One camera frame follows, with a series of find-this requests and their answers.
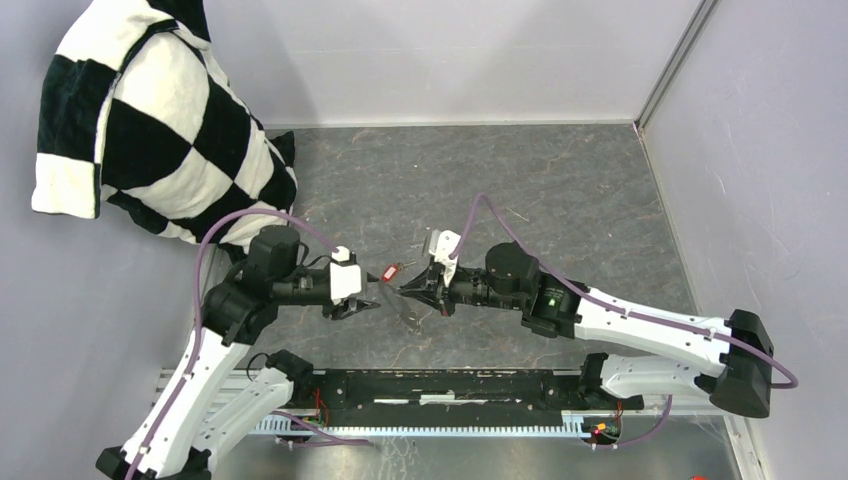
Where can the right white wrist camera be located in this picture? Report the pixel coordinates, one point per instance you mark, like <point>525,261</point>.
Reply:
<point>440,245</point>

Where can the corner aluminium profile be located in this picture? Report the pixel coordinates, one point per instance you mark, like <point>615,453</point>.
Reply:
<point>687,41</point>

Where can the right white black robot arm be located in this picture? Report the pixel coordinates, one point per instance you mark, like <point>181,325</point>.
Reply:
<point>724,360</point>

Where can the black and white checkered cloth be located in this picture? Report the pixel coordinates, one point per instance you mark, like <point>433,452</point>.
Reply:
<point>135,111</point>

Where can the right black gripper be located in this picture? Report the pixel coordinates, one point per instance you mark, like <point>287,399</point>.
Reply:
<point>430,287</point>

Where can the white slotted cable duct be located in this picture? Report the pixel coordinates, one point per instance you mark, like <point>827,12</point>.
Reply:
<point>564,427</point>

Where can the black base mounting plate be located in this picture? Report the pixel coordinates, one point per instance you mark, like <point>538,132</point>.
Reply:
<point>452,398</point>

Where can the aluminium frame rail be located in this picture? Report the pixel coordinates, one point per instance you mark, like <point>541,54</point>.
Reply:
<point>600,425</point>

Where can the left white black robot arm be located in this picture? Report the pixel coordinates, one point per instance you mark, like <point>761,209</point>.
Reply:
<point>180,438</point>

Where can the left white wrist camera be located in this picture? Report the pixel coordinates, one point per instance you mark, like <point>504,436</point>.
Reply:
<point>346,277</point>

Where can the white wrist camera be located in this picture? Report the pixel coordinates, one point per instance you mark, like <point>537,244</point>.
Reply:
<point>346,277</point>
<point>440,245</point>

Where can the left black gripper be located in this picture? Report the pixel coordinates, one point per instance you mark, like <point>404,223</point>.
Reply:
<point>352,306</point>

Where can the key with red tag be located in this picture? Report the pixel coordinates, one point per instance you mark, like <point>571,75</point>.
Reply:
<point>394,269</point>

